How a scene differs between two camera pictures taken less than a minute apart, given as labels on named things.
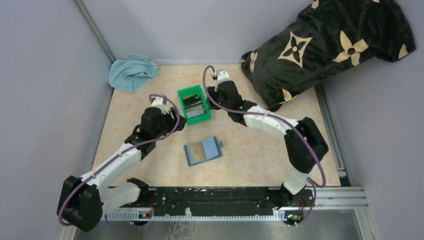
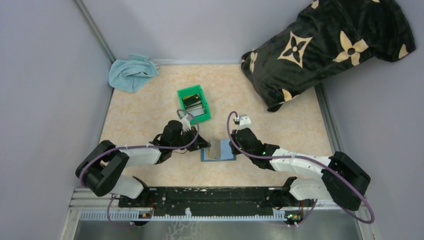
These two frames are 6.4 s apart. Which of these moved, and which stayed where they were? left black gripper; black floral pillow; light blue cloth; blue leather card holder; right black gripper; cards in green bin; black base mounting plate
Moved: right black gripper; left black gripper; blue leather card holder
Stayed: black base mounting plate; black floral pillow; cards in green bin; light blue cloth
